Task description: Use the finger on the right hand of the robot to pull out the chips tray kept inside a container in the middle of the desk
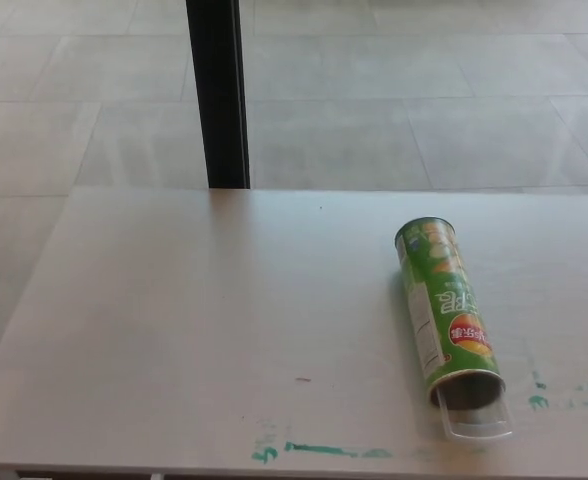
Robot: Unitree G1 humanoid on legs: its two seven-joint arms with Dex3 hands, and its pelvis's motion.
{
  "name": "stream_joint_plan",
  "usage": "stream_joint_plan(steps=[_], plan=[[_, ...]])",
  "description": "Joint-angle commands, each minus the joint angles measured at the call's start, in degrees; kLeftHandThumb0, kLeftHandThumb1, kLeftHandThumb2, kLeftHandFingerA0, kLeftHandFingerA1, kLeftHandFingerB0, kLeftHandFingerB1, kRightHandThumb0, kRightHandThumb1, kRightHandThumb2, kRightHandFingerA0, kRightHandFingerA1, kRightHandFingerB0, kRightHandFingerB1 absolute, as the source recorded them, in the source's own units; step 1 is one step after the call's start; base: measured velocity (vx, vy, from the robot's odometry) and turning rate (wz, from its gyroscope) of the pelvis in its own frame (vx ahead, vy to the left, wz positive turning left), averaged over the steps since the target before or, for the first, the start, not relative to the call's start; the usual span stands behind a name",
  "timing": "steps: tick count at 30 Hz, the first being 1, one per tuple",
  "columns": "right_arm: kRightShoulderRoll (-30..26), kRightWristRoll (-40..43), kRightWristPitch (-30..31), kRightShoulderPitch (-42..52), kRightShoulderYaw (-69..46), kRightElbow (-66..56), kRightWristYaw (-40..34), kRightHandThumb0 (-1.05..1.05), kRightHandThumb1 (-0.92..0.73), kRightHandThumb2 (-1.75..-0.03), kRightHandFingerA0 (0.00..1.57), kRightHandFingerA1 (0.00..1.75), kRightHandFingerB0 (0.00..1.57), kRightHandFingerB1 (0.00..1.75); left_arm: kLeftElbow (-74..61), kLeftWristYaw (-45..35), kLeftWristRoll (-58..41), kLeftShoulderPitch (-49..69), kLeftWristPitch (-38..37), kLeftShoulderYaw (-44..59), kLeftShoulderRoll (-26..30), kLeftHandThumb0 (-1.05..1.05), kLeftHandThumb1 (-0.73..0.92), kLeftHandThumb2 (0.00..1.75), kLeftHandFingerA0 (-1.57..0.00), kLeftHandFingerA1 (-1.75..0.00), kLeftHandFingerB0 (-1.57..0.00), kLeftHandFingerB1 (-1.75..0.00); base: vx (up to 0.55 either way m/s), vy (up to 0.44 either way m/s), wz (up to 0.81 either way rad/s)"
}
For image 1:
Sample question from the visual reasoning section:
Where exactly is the green chips can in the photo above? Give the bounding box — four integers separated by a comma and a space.
393, 215, 506, 407

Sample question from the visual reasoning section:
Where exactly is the black vertical pillar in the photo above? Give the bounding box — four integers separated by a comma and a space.
184, 0, 252, 191

